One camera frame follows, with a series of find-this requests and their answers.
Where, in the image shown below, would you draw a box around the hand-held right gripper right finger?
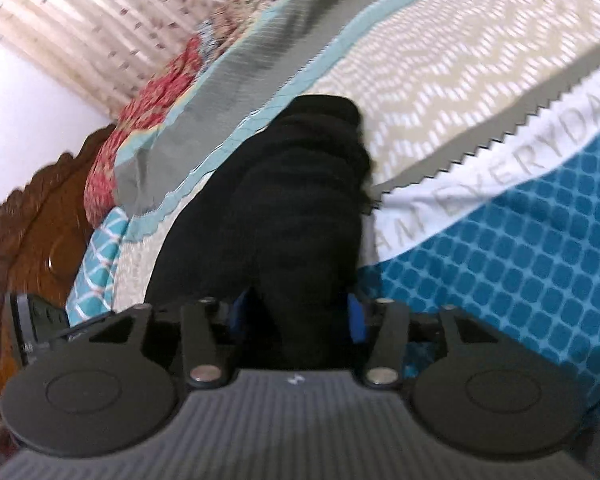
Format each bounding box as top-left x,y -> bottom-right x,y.
347,294 -> 487,390

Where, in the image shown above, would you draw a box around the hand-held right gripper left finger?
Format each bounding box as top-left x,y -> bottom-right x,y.
87,291 -> 253,391

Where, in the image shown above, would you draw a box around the black pants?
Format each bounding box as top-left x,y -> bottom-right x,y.
144,94 -> 382,372

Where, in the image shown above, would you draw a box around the teal lattice pillow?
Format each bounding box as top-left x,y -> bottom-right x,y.
66,207 -> 131,327

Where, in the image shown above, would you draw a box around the carved wooden headboard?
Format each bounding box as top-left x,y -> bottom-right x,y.
0,124 -> 118,443

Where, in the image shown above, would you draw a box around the red patchwork quilt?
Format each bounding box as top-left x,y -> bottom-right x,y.
82,0 -> 311,228

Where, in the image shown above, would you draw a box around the patterned bed sheet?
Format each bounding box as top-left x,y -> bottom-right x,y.
107,0 -> 600,411

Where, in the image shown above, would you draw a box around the beige leaf print curtain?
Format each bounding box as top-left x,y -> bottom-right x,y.
0,0 -> 263,117

